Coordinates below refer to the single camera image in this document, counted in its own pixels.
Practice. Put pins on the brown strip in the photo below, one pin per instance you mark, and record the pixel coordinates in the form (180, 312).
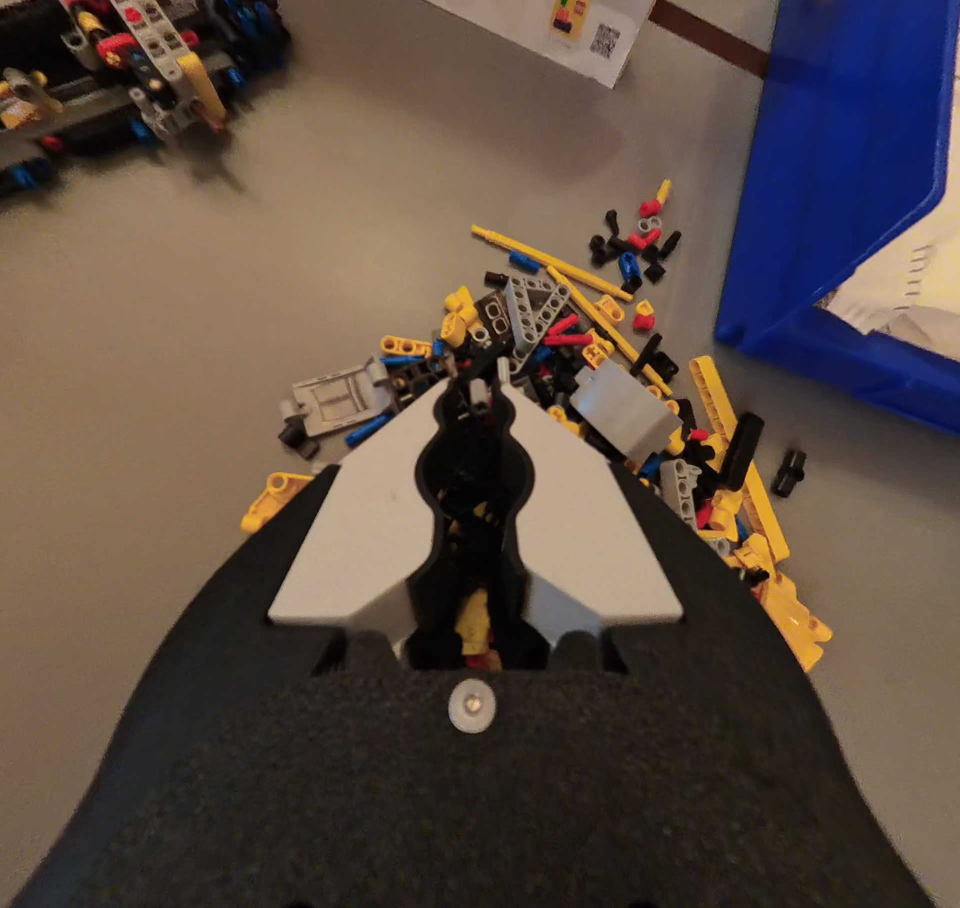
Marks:
(709, 37)

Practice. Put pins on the blue plastic bin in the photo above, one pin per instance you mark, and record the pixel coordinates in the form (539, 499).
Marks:
(825, 172)

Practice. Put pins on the toy car chassis assembly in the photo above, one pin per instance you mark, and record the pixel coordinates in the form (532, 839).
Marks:
(135, 37)

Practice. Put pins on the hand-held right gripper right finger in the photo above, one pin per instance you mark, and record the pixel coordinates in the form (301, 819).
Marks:
(592, 548)

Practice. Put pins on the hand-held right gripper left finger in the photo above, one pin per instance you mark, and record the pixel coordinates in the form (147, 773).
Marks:
(360, 540)

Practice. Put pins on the grey desk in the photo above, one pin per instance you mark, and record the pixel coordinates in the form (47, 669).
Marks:
(300, 285)

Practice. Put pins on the pile of toy brick pieces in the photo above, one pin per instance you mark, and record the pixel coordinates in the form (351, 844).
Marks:
(622, 405)

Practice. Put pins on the black connector brick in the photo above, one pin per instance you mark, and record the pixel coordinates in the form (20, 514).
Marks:
(789, 470)

